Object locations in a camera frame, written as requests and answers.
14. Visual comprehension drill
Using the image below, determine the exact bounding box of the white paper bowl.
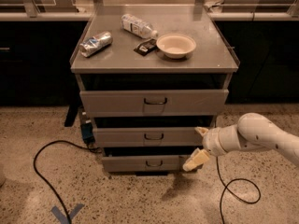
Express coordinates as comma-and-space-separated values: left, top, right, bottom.
156, 34, 196, 59

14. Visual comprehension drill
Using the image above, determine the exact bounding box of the blue tape cross marker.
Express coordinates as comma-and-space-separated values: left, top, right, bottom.
50, 203, 86, 224

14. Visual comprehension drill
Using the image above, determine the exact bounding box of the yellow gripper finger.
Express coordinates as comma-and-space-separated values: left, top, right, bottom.
194, 127, 208, 137
182, 148, 210, 172

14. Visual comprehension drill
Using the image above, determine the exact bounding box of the grey top drawer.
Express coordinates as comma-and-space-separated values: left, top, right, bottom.
80, 90, 228, 118

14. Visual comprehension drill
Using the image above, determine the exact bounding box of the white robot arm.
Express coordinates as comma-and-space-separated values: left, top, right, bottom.
183, 113, 299, 172

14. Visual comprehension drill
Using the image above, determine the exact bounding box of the grey bottom drawer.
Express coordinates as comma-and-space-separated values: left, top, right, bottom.
102, 155, 189, 173

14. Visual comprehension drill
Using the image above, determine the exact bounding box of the black snack packet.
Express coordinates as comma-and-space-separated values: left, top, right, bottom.
135, 39, 157, 56

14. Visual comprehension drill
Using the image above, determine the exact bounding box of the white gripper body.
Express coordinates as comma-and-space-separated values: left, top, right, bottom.
202, 128, 226, 157

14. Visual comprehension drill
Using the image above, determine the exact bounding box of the black cable left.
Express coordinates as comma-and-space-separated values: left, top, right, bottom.
33, 139, 103, 224

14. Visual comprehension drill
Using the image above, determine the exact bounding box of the crushed silver can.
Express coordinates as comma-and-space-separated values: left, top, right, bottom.
79, 32, 113, 58

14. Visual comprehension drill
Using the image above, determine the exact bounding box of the grey drawer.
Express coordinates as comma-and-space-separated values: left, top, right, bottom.
102, 155, 189, 173
93, 127, 203, 147
80, 90, 228, 118

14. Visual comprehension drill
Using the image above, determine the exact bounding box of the blue power adapter box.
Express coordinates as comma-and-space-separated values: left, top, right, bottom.
80, 122, 95, 144

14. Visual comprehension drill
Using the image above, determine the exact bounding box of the clear plastic water bottle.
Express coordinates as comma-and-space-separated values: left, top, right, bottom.
121, 14, 158, 39

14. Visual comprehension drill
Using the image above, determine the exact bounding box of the grey metal drawer cabinet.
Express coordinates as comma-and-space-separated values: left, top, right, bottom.
69, 4, 241, 176

